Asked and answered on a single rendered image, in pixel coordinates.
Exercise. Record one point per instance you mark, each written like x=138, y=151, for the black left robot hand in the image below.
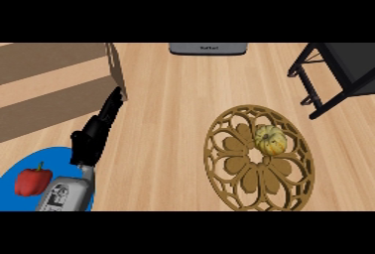
x=94, y=134

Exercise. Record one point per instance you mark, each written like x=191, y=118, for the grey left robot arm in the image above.
x=68, y=194

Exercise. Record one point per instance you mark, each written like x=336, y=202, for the brown openwork round placemat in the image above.
x=259, y=158

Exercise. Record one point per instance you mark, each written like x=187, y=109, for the black tiered shelf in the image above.
x=342, y=71

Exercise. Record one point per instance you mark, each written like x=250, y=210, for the blue round plate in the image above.
x=30, y=158

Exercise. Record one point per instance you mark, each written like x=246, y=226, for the brown wooden stepped block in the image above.
x=54, y=86

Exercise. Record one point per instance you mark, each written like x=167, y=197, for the red bell pepper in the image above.
x=33, y=181

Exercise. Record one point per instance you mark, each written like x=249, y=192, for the grey appliance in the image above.
x=209, y=49

